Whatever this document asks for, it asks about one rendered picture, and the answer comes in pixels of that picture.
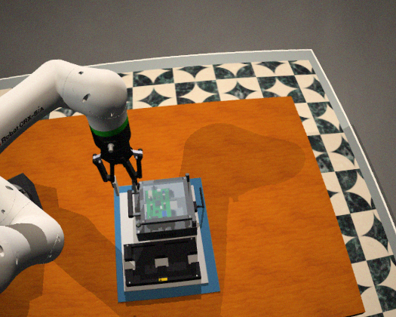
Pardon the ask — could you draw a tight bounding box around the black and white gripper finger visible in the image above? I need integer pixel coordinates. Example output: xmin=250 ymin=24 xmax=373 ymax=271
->
xmin=93 ymin=153 xmax=119 ymax=196
xmin=120 ymin=149 xmax=143 ymax=195

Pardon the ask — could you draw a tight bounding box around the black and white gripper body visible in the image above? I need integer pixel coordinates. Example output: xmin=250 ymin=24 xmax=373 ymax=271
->
xmin=100 ymin=142 xmax=133 ymax=165

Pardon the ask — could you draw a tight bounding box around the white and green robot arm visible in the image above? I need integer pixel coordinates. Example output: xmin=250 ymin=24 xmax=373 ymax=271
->
xmin=0 ymin=60 xmax=131 ymax=294

